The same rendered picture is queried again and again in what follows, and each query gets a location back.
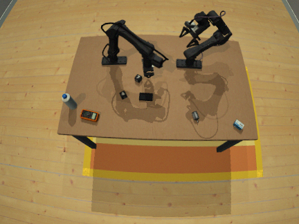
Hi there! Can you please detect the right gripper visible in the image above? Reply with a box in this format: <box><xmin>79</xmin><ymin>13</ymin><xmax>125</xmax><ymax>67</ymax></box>
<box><xmin>142</xmin><ymin>59</ymin><xmax>154</xmax><ymax>78</ymax></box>

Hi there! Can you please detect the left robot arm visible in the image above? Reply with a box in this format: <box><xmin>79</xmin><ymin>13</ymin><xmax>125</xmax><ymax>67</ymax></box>
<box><xmin>176</xmin><ymin>10</ymin><xmax>232</xmax><ymax>68</ymax></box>

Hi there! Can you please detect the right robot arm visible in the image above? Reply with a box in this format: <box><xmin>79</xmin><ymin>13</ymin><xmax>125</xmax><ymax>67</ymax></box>
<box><xmin>102</xmin><ymin>19</ymin><xmax>163</xmax><ymax>68</ymax></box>

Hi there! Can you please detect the small blue and white box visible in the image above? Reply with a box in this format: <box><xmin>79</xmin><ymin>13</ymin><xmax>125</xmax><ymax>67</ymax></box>
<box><xmin>233</xmin><ymin>120</ymin><xmax>244</xmax><ymax>130</ymax></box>

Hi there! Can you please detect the grey bottle with blue cap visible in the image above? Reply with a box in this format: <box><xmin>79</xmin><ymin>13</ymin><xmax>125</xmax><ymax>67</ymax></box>
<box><xmin>62</xmin><ymin>93</ymin><xmax>77</xmax><ymax>110</ymax></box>

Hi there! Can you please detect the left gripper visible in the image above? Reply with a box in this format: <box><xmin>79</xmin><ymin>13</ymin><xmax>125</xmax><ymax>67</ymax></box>
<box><xmin>179</xmin><ymin>22</ymin><xmax>204</xmax><ymax>48</ymax></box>

